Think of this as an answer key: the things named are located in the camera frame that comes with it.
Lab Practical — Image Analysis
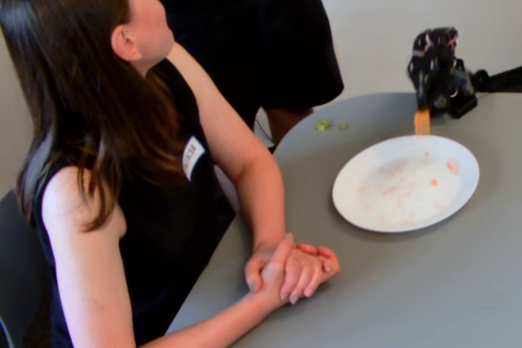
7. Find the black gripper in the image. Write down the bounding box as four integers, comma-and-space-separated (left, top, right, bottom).
406, 48, 441, 116

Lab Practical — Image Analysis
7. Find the woman's left forearm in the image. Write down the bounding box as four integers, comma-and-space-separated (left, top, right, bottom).
238, 164, 287, 253

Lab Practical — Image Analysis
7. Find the standing person in black clothes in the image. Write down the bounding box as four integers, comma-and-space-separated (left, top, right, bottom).
134, 0, 346, 153

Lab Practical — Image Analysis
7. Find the woman's left hand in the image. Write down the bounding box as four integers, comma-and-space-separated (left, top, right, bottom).
254, 232, 341, 306

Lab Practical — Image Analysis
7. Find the black flat strip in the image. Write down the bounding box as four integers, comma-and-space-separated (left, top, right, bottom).
472, 65, 522, 95

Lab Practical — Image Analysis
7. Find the white ceramic plate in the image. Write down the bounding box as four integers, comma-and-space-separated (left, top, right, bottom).
332, 134, 481, 234

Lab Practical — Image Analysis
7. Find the white name tag sticker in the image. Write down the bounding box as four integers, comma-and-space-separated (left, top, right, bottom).
181, 134, 206, 182

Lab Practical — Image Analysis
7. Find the seated woman in black top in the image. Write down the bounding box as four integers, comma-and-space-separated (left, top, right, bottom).
0, 0, 286, 348

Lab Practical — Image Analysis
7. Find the dark grey chair backrest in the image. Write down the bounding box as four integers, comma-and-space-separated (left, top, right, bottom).
0, 188, 56, 348

